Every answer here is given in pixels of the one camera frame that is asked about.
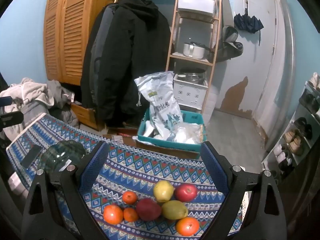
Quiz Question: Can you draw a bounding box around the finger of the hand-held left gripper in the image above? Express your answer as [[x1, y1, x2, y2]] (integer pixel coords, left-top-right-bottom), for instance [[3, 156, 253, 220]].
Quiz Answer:
[[0, 96, 12, 109], [0, 111, 24, 132]]

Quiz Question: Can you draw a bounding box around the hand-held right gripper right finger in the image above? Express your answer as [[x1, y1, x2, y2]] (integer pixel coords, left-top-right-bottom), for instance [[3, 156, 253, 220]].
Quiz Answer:
[[199, 141, 287, 240]]

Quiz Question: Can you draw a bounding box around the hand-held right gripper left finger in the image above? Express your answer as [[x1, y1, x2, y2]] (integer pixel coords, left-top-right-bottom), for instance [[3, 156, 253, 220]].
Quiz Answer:
[[21, 140, 110, 240]]

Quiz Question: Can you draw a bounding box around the green glass plate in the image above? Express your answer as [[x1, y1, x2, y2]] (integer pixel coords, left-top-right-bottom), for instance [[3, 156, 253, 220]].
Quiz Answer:
[[37, 140, 87, 174]]

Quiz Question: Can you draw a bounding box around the bright red apple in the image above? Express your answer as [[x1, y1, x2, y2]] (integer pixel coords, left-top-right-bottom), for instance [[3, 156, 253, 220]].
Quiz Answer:
[[174, 183, 198, 202]]

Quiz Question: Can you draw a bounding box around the small tangerine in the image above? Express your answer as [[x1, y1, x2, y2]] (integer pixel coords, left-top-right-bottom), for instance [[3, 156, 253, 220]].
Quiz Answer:
[[123, 207, 139, 222], [122, 191, 138, 205]]

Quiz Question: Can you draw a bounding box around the large orange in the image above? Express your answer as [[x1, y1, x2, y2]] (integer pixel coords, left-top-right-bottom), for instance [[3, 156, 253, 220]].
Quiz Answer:
[[103, 204, 124, 225], [176, 217, 200, 236]]

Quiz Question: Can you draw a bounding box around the dark red apple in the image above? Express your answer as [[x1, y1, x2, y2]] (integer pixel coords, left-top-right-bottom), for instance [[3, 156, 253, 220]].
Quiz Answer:
[[136, 197, 162, 222]]

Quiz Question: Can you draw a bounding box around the white fleece garment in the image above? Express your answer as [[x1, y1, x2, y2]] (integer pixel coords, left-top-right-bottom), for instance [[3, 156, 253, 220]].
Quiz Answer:
[[4, 77, 48, 130]]

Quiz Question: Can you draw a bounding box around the black phone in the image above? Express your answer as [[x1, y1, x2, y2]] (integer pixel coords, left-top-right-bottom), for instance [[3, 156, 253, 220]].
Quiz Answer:
[[20, 145, 43, 168]]

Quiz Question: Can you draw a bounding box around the clear plastic bag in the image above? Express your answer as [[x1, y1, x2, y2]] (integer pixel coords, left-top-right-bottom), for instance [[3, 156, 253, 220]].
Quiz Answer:
[[170, 122, 204, 145]]

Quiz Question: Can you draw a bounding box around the grey garment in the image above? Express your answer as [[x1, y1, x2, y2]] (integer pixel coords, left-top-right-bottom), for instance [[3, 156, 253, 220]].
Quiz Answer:
[[46, 79, 81, 128]]

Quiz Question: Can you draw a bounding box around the blue patterned tablecloth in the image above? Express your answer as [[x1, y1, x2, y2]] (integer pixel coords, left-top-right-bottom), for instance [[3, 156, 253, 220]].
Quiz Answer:
[[6, 114, 251, 240]]

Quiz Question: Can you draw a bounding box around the teal box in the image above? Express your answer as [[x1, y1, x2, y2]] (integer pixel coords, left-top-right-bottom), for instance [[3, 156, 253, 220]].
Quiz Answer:
[[137, 110, 208, 153]]

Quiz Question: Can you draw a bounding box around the white plastic crate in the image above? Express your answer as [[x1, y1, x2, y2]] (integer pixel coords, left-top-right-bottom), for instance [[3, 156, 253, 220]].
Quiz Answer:
[[173, 74, 209, 111]]

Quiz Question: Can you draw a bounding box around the white printed rice bag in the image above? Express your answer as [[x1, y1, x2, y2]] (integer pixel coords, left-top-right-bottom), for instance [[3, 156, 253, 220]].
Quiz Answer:
[[134, 71, 184, 138]]

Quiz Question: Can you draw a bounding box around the group of assorted shoes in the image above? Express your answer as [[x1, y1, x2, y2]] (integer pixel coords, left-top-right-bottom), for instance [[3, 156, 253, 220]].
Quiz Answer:
[[272, 72, 320, 178]]

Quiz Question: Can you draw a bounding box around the wooden louvered wardrobe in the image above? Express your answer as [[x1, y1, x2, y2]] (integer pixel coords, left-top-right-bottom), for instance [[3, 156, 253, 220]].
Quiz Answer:
[[43, 0, 121, 132]]

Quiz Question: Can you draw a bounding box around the steel steamer pot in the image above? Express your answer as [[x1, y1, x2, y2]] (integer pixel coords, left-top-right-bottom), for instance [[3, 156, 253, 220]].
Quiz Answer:
[[178, 68, 208, 82]]

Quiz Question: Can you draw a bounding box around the grey shoe rack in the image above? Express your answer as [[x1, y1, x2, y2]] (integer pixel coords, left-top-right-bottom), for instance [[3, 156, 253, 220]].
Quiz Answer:
[[261, 72, 320, 180]]

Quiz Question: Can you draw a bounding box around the dark grey coat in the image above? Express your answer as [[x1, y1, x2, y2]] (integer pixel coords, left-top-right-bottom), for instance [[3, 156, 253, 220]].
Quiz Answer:
[[86, 4, 118, 105]]

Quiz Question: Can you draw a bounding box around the white door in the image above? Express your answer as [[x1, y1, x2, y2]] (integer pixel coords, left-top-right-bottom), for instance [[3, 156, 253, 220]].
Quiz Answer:
[[255, 0, 298, 150]]

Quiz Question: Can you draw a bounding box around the black hooded jacket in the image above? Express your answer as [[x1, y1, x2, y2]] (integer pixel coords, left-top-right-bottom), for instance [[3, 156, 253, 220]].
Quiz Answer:
[[80, 0, 172, 128]]

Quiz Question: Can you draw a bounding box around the steel pot with lid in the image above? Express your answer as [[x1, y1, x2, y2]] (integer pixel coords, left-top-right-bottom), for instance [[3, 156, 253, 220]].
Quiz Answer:
[[183, 42, 212, 59]]

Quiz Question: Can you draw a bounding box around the wooden shelf unit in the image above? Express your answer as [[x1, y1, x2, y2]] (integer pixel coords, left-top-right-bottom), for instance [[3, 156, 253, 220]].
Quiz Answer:
[[165, 0, 223, 116]]

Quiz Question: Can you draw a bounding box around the grey hanging bag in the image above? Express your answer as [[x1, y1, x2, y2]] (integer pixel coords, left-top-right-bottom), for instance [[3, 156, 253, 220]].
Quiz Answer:
[[217, 26, 244, 63]]

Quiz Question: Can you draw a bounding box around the dark blue umbrella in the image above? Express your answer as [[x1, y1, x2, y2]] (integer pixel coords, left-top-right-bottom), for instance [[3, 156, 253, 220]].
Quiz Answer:
[[233, 0, 264, 34]]

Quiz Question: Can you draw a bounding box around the white storage box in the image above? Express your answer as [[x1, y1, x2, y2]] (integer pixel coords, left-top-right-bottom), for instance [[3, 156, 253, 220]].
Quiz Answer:
[[176, 0, 217, 16]]

